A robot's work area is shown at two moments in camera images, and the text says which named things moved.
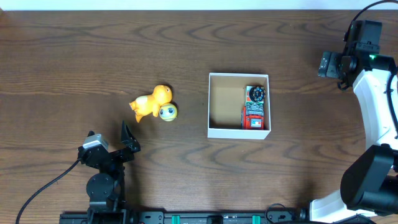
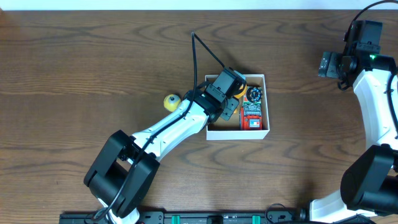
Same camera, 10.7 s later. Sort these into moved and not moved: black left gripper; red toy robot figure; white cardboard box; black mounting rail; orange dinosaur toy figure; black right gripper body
Moved: orange dinosaur toy figure; black left gripper
Not moved: black right gripper body; black mounting rail; red toy robot figure; white cardboard box
